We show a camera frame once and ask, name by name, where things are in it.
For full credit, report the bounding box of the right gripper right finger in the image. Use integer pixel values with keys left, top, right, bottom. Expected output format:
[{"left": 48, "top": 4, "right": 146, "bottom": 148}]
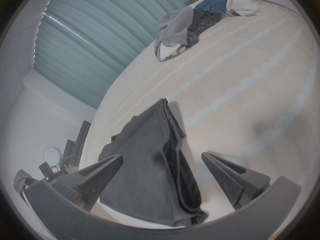
[{"left": 201, "top": 152, "right": 271, "bottom": 207}]

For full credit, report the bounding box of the round white mirror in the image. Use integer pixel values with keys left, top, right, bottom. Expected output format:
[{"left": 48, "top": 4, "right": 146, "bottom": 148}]
[{"left": 43, "top": 146, "right": 62, "bottom": 168}]

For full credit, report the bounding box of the blue-green curtain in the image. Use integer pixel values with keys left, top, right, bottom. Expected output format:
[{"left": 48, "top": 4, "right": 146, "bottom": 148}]
[
  {"left": 45, "top": 0, "right": 196, "bottom": 67},
  {"left": 32, "top": 15, "right": 130, "bottom": 110}
]

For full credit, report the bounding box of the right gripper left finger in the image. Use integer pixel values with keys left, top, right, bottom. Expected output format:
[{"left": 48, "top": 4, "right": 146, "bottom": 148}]
[{"left": 54, "top": 154, "right": 124, "bottom": 206}]

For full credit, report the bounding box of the bed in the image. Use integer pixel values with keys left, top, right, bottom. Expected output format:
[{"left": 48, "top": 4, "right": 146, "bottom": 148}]
[{"left": 75, "top": 0, "right": 316, "bottom": 231}]

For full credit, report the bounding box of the pile of clothes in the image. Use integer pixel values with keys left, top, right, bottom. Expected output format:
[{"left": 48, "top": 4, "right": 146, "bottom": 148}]
[{"left": 154, "top": 0, "right": 262, "bottom": 62}]

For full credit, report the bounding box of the black T-shirt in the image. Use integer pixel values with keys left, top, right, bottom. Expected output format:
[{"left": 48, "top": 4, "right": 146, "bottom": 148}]
[{"left": 98, "top": 98, "right": 209, "bottom": 227}]

